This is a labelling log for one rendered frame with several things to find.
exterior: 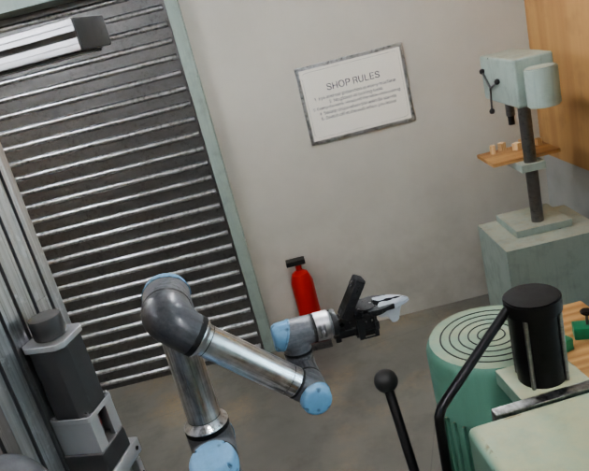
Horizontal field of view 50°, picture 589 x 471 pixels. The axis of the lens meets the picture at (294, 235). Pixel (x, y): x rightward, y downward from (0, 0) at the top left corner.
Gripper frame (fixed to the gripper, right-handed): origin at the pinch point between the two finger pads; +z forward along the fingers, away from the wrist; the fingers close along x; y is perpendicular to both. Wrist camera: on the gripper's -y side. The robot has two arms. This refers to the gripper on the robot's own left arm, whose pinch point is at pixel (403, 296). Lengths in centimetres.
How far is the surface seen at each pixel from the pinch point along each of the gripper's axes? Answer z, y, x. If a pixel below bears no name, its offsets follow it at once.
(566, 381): -11, -30, 89
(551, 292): -11, -40, 87
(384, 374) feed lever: -25, -22, 66
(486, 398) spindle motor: -16, -24, 81
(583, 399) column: -11, -30, 93
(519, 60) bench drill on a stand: 104, -38, -118
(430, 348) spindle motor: -20, -28, 72
